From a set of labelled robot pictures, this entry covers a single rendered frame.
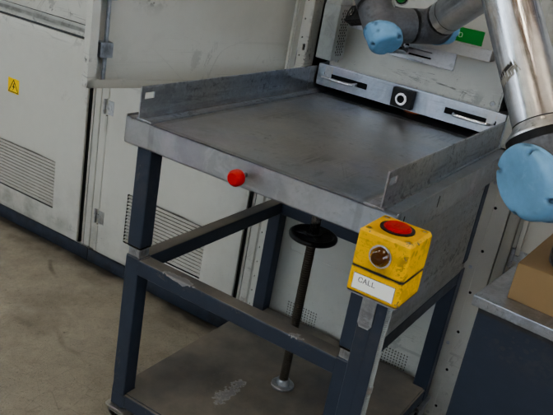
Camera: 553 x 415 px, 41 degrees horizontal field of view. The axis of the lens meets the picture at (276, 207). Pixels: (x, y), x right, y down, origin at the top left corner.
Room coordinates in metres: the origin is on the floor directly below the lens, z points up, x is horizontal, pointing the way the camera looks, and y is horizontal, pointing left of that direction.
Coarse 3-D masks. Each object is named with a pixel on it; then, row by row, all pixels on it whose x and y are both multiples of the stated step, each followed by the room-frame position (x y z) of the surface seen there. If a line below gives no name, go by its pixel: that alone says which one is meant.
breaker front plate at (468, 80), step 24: (408, 0) 1.96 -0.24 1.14; (432, 0) 1.93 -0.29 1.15; (480, 24) 1.86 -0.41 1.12; (360, 48) 2.01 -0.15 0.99; (360, 72) 2.00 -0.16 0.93; (384, 72) 1.97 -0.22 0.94; (408, 72) 1.94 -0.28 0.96; (432, 72) 1.90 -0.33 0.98; (456, 72) 1.87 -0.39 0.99; (480, 72) 1.85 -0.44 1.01; (456, 96) 1.87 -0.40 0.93; (480, 96) 1.84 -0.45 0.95
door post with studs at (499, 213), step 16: (544, 0) 1.76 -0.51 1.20; (496, 208) 1.74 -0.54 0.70; (496, 224) 1.73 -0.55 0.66; (496, 240) 1.73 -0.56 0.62; (480, 256) 1.74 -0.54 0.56; (480, 272) 1.73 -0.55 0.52; (480, 288) 1.73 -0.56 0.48; (464, 320) 1.74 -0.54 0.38; (464, 336) 1.73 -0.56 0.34; (464, 352) 1.72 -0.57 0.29; (448, 368) 1.74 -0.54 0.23; (448, 384) 1.73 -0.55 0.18; (448, 400) 1.72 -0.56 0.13
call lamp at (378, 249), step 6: (378, 246) 0.91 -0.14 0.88; (384, 246) 0.91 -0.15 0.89; (372, 252) 0.91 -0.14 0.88; (378, 252) 0.90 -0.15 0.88; (384, 252) 0.90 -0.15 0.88; (390, 252) 0.91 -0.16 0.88; (372, 258) 0.90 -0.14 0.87; (378, 258) 0.90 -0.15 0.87; (384, 258) 0.90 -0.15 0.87; (390, 258) 0.90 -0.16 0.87; (378, 264) 0.90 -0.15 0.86; (384, 264) 0.90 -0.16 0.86
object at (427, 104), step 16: (320, 64) 2.05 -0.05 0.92; (320, 80) 2.04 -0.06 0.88; (352, 80) 2.00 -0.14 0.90; (368, 80) 1.98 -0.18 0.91; (384, 80) 1.96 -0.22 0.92; (368, 96) 1.97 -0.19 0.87; (384, 96) 1.95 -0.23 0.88; (416, 96) 1.90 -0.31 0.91; (432, 96) 1.88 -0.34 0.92; (416, 112) 1.90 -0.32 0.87; (432, 112) 1.88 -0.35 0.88; (448, 112) 1.86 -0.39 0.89; (464, 112) 1.84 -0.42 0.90; (480, 112) 1.82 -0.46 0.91; (496, 112) 1.80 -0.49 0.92; (480, 128) 1.82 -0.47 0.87
